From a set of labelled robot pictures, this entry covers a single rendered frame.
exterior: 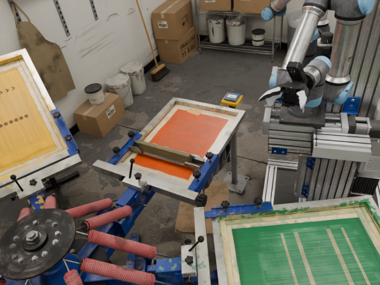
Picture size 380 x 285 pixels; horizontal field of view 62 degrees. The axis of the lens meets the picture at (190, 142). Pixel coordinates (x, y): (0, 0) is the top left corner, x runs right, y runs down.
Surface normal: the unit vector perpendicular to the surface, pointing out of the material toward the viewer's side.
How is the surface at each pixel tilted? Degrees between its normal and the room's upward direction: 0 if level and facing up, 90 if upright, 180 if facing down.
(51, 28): 90
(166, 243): 0
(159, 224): 0
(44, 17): 90
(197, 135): 0
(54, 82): 90
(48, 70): 89
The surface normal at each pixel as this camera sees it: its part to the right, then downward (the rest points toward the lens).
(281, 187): -0.11, -0.76
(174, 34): -0.40, 0.63
